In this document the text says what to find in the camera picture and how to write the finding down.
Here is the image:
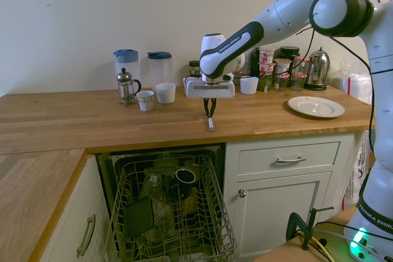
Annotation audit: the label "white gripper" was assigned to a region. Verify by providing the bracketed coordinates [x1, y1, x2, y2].
[185, 78, 236, 119]

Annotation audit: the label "built-in dishwasher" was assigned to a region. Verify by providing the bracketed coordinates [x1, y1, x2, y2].
[94, 142, 227, 262]

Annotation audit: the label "small jar dark lid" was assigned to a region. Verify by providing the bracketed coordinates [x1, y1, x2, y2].
[188, 60, 201, 78]

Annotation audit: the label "plain white cup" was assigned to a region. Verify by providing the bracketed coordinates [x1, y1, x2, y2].
[239, 76, 260, 96]

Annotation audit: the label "wide white cup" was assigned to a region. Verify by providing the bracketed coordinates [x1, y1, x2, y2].
[155, 82, 177, 104]

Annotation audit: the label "empty glass jar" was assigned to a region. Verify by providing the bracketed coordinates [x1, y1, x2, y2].
[290, 72, 308, 92]
[258, 73, 274, 93]
[273, 73, 290, 93]

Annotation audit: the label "clear pitcher dark blue lid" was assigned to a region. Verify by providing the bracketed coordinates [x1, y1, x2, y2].
[146, 51, 173, 90]

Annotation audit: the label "small patterned white cup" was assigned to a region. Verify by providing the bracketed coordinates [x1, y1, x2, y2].
[136, 90, 155, 112]

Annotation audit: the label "white cabinet drawer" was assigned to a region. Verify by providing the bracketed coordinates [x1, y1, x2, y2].
[237, 141, 341, 175]

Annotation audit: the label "stacked red yogurt cups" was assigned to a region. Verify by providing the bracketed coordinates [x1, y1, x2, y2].
[258, 47, 276, 76]

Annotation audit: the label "black mug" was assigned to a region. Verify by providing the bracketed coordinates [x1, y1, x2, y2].
[171, 168, 197, 206]

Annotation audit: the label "single yogurt cup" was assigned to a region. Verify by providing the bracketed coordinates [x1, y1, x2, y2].
[273, 58, 292, 76]

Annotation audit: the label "glass french press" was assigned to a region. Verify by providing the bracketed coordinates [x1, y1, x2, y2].
[115, 67, 142, 107]

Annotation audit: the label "clear pitcher light blue lid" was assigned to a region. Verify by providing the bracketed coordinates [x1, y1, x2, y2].
[112, 48, 141, 88]

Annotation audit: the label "dark jar black lid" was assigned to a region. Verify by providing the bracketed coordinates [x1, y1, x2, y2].
[278, 45, 301, 61]

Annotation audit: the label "clear glass container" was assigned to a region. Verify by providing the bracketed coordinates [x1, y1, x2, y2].
[139, 172, 165, 200]

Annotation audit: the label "glass jar red checkered lid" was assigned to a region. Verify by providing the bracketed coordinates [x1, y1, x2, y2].
[292, 56, 311, 76]

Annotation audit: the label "white dinner plate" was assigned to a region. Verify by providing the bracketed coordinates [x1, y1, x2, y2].
[287, 96, 346, 119]

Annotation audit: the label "steel electric kettle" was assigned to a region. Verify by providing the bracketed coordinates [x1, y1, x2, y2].
[303, 47, 332, 91]

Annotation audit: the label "white cabinet door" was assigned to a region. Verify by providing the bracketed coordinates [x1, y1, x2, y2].
[235, 171, 333, 259]

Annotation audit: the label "black square container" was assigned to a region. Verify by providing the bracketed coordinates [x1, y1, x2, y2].
[122, 196, 155, 239]

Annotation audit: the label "black screw clamp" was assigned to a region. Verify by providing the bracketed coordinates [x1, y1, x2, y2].
[285, 206, 335, 251]

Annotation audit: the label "clear plastic bag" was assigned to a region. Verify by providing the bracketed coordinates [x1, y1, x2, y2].
[329, 58, 373, 105]

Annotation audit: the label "printed plastic bag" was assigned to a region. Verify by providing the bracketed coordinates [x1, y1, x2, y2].
[342, 129, 375, 212]

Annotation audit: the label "white corner cabinet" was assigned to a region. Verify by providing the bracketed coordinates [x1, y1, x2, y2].
[39, 154, 115, 262]

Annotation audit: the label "wire dishwasher rack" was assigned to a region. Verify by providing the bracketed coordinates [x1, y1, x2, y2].
[104, 154, 238, 262]

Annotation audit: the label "silver drawer handle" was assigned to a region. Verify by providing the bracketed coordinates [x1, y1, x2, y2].
[275, 156, 307, 164]

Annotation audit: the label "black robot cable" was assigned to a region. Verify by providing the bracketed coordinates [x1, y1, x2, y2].
[296, 0, 393, 156]

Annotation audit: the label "brass cabinet handle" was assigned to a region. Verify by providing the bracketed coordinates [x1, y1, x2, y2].
[76, 214, 97, 259]

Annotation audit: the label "yellow cable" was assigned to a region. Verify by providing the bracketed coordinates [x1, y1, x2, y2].
[302, 233, 332, 262]

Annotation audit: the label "grey cable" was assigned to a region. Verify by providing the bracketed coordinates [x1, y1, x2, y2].
[311, 228, 386, 260]

